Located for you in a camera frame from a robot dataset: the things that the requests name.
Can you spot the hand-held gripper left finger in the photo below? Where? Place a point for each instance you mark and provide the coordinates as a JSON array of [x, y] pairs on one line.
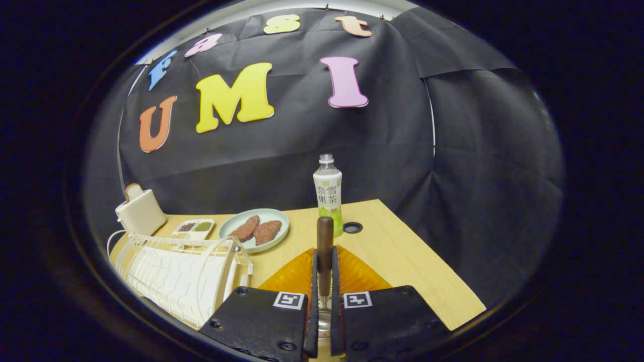
[[312, 327]]

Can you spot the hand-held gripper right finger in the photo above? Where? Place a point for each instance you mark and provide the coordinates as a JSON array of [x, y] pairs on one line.
[[336, 327]]

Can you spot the small green plate with patties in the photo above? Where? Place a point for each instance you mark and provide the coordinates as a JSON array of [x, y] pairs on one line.
[[234, 224]]

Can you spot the brown meat patty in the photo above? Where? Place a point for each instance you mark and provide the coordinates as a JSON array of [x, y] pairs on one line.
[[267, 231], [245, 229]]

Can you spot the green tea bottle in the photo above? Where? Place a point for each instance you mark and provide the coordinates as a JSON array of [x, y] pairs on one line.
[[328, 196]]

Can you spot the white divided grain tray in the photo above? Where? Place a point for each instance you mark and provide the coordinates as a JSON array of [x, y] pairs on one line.
[[201, 227]]

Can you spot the white toaster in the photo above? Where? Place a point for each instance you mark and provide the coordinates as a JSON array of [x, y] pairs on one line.
[[141, 213]]

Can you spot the toast slice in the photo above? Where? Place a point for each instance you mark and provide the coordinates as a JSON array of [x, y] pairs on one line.
[[133, 191]]

